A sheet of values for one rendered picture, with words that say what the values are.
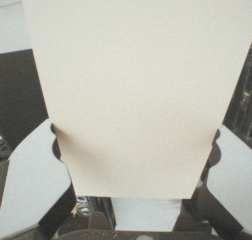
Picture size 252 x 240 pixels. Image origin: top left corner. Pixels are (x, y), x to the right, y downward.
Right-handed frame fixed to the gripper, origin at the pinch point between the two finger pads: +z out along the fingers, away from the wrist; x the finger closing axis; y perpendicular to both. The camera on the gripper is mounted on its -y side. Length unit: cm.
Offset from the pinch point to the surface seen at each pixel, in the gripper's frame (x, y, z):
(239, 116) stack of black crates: 63, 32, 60
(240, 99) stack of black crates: 60, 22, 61
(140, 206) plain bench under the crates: 10, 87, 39
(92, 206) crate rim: -11.4, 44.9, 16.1
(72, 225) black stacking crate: -24, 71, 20
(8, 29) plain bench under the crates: -39, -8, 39
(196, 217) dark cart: 80, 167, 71
